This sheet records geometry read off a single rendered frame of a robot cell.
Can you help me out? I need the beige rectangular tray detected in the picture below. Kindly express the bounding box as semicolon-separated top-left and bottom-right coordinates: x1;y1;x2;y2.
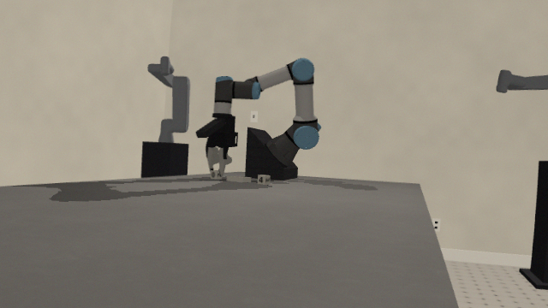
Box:
227;175;251;182

